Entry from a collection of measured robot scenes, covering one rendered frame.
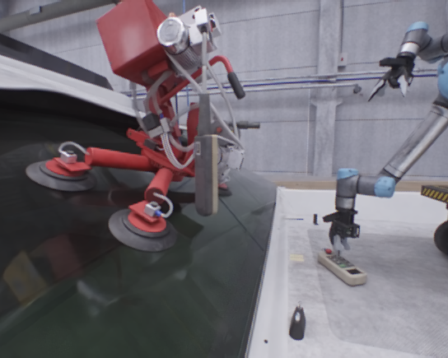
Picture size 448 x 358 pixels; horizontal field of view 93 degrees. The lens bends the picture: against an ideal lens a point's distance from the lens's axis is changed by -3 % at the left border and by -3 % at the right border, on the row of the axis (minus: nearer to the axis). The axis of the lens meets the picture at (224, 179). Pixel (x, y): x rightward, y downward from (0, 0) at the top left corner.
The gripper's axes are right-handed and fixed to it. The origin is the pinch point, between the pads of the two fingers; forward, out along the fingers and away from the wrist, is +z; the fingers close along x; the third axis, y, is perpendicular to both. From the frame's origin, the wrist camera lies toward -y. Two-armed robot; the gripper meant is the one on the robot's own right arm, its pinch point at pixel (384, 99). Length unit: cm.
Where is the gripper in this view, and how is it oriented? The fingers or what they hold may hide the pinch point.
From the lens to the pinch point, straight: 120.4
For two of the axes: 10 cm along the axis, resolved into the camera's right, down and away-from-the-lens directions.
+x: -3.2, -1.9, 9.3
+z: -4.1, 9.1, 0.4
